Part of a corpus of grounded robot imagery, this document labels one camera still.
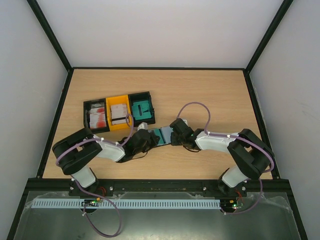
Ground black left card bin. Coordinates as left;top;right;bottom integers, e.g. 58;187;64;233
83;98;110;134

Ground yellow middle card bin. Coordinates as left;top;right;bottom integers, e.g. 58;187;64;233
105;95;132;131

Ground black right card bin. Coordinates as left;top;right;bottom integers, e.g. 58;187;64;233
128;91;156;127

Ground grey slotted cable duct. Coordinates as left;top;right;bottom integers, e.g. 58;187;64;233
31;198;221;210

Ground white striped cards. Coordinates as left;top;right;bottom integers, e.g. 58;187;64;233
110;103;128;126

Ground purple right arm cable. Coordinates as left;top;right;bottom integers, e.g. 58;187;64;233
176;101;276;216

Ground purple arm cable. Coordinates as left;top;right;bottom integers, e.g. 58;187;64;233
55;113;135;237
176;101;276;216

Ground black leather card holder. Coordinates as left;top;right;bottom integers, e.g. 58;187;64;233
149;126;173;147

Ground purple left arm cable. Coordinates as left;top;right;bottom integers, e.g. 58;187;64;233
55;113;135;237

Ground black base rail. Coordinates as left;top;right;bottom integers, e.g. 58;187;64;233
26;176;291;198

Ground black card bin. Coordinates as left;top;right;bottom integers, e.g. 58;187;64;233
83;98;110;134
128;91;156;127

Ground red and white cards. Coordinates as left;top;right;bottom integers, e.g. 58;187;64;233
89;102;107;129

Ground teal card stack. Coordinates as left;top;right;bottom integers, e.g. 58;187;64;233
132;100;152;121

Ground black enclosure frame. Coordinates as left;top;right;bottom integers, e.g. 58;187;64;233
7;0;308;240

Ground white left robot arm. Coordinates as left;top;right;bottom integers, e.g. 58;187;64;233
52;127;160;188

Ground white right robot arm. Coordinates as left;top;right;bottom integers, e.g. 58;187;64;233
169;118;275;196

